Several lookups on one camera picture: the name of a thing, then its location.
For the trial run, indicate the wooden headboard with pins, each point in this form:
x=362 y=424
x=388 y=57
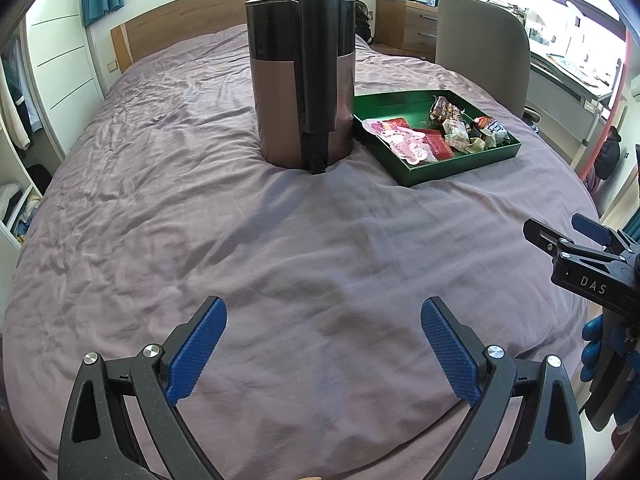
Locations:
x=200 y=20

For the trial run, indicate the dark hanging jacket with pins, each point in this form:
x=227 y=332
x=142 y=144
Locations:
x=10 y=65

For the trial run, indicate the pink snack packet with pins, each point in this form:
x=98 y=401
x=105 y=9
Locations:
x=400 y=140

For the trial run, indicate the purple bed sheet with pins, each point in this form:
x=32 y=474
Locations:
x=200 y=210

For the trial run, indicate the white wardrobe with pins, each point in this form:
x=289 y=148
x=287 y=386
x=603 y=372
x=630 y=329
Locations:
x=65 y=60

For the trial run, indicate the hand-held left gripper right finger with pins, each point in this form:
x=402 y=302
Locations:
x=450 y=347

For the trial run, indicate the green tray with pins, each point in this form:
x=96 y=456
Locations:
x=450 y=170

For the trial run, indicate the white hanging jacket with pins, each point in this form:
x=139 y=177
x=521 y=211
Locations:
x=15 y=120

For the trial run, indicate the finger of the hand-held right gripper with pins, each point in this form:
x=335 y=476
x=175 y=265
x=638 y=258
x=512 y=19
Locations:
x=592 y=227
x=560 y=245

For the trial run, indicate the black bag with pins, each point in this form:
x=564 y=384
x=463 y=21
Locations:
x=39 y=177

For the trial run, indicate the white folded clothes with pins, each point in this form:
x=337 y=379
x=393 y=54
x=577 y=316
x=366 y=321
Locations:
x=10 y=200

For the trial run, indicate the blue and white snack packet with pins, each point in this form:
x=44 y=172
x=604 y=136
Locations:
x=492 y=131

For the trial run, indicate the white desk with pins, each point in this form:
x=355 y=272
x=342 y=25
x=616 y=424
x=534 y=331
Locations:
x=560 y=85

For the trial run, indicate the red snack packet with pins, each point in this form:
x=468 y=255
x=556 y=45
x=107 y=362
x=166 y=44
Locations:
x=440 y=147

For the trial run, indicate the grey chair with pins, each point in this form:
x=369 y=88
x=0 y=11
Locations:
x=480 y=50

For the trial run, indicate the pale green cake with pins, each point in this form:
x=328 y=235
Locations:
x=476 y=144

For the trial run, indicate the black backpack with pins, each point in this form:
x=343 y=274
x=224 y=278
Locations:
x=365 y=22

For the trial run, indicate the dark hanging garment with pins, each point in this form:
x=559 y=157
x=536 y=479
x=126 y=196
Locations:
x=606 y=152

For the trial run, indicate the dark brown snack bag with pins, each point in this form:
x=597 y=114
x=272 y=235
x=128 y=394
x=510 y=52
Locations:
x=445 y=109

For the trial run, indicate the blue and yellow clothes pile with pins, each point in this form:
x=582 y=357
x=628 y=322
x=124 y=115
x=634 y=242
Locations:
x=27 y=220

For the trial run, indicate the wooden nightstand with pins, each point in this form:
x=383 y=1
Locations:
x=405 y=25

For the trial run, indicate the person's right hand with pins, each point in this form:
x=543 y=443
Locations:
x=592 y=345

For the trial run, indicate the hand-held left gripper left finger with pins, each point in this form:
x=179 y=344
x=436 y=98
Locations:
x=197 y=345

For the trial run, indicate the small white candy wrapper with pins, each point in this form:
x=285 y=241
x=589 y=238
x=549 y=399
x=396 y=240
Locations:
x=456 y=136

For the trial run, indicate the red pole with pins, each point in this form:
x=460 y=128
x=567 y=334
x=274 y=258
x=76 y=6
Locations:
x=607 y=110

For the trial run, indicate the brown and black electric kettle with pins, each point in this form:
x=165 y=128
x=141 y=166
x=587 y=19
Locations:
x=280 y=110

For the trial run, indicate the wall socket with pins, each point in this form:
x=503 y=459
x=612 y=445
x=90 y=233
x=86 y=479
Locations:
x=113 y=65

